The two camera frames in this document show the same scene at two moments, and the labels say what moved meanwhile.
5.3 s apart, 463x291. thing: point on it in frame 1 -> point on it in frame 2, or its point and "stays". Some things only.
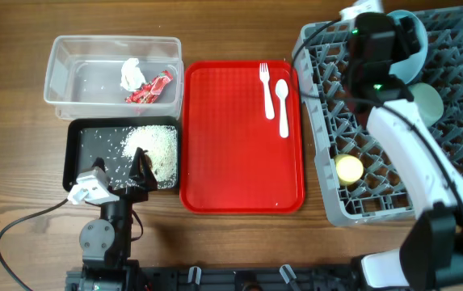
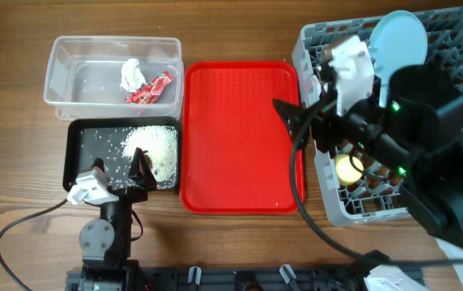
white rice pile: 161,143 stays
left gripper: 144,182 stays
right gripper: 401,43 -> 295,111
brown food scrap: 149,164 stays
